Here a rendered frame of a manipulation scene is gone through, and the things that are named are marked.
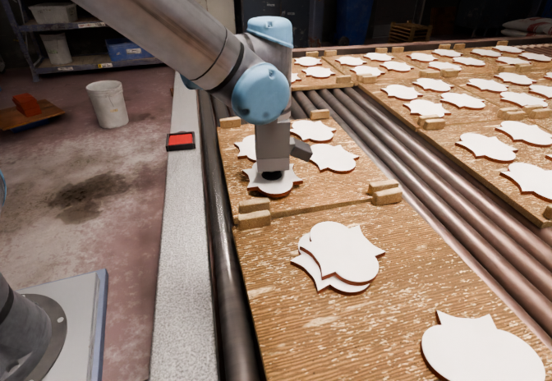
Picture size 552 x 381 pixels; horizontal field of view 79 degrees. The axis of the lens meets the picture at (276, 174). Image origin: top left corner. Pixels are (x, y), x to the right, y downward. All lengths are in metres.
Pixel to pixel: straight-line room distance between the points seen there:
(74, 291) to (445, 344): 0.55
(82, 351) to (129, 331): 1.12
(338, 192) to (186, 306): 0.37
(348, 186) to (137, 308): 1.28
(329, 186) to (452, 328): 0.35
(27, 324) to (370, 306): 0.46
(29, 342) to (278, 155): 0.46
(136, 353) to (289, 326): 1.20
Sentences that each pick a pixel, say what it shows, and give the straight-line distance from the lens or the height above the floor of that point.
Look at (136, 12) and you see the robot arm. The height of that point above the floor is 1.30.
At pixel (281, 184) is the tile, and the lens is 0.69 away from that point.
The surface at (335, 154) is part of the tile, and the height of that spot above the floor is 0.95.
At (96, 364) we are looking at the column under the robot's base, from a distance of 0.59.
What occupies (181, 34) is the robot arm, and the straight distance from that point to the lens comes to 0.38.
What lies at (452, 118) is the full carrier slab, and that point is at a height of 0.94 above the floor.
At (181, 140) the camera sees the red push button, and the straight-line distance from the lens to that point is 0.95.
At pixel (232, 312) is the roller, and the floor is 0.92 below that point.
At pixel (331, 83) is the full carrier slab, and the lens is 1.35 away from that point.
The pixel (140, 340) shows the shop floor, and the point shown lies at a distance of 1.67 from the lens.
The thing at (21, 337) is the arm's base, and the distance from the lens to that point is 0.58.
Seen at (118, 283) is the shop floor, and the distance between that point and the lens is 1.90.
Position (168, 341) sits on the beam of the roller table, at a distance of 0.52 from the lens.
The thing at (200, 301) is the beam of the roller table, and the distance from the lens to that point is 0.55.
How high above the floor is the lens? 1.35
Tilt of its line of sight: 33 degrees down
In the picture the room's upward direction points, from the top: straight up
